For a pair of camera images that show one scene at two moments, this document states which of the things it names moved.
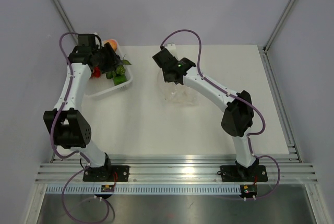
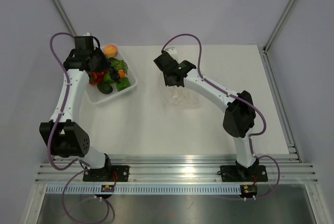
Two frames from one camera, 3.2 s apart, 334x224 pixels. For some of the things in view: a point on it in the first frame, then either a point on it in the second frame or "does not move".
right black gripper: (164, 76) does not move
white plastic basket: (98, 85) -> (94, 95)
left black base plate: (107, 173) does not move
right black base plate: (238, 173) does not move
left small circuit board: (106, 188) does not move
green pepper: (119, 79) -> (124, 83)
